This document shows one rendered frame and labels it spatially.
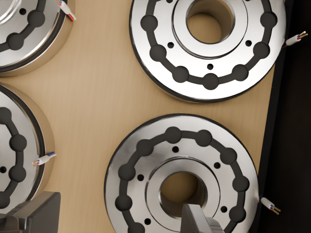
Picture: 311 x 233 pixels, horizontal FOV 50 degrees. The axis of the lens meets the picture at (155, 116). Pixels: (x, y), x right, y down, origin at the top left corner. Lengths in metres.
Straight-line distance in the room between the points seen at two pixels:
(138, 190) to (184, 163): 0.03
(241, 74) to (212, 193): 0.08
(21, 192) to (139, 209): 0.08
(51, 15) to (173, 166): 0.12
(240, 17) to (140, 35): 0.06
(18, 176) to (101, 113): 0.07
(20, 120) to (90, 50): 0.07
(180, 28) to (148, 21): 0.02
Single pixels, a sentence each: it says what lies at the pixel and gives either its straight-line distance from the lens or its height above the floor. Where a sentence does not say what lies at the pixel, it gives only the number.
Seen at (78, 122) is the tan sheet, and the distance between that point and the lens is 0.25.
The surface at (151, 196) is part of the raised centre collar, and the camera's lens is 0.22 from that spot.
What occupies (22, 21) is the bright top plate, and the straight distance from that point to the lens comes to 0.24.
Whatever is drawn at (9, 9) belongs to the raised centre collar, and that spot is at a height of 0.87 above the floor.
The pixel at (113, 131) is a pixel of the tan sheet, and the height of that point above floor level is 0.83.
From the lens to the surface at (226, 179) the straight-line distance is 0.22.
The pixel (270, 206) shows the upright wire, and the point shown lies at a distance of 0.22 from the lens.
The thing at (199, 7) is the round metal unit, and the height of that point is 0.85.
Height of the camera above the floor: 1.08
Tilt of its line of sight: 89 degrees down
